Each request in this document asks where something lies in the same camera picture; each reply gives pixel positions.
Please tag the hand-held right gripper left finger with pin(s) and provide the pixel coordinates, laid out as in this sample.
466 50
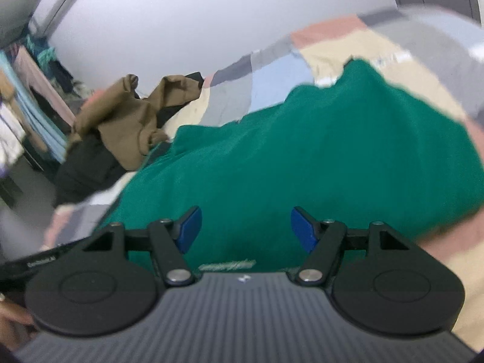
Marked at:
189 230

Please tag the person's left hand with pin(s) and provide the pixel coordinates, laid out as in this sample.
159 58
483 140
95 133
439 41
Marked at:
13 319

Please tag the tan coat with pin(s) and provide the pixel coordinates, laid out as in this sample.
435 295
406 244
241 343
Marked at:
15 90

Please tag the black garment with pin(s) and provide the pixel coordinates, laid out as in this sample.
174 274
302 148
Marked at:
87 170

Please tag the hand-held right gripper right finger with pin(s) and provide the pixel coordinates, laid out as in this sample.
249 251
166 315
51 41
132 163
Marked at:
304 230

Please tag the brown jacket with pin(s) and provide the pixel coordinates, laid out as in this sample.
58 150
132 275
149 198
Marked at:
124 121

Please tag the teal hangers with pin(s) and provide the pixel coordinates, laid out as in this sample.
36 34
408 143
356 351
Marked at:
41 53

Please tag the patchwork blanket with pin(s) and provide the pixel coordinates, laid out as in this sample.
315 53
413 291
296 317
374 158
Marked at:
272 79

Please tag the pink garment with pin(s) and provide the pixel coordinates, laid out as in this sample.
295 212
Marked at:
41 79

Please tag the green hoodie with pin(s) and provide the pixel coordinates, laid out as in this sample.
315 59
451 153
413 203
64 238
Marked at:
302 158

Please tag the white air conditioner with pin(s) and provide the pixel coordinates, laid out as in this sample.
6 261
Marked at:
56 2

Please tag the white puffer jacket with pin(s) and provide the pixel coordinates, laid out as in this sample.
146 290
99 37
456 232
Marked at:
9 136

